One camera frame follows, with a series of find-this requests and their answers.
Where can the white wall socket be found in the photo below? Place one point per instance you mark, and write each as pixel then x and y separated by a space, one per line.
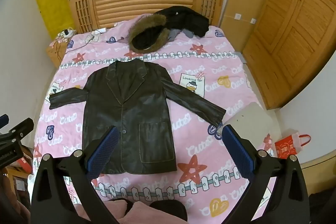
pixel 237 16
pixel 253 21

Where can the black fur-hooded parka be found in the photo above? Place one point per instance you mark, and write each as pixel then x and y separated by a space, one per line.
pixel 147 35

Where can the wooden nightstand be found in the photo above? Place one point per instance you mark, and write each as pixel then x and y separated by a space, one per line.
pixel 53 54

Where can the red cardboard box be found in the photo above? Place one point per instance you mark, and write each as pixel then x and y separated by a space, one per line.
pixel 25 165

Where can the pink printed blanket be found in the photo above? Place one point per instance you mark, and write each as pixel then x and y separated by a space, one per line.
pixel 199 134

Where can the grey cloth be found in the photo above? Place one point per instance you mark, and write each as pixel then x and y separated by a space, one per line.
pixel 174 34

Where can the red gift bag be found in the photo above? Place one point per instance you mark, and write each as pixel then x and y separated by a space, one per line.
pixel 287 148

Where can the wooden wardrobe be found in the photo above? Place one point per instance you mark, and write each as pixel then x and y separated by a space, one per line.
pixel 294 29

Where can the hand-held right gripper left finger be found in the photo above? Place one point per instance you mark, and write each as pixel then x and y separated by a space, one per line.
pixel 103 150

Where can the dark leather jacket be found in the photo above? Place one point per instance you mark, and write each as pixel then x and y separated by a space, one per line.
pixel 147 108

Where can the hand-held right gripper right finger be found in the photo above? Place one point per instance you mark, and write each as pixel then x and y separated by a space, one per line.
pixel 237 153

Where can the white power strip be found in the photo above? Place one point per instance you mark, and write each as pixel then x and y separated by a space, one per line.
pixel 67 33

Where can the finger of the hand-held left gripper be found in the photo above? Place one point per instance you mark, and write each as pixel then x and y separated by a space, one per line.
pixel 3 120
pixel 22 128

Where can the person's pink fleece clothing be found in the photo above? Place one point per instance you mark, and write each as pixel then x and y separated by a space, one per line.
pixel 141 213

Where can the wooden slatted headboard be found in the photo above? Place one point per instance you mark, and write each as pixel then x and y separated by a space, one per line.
pixel 144 1

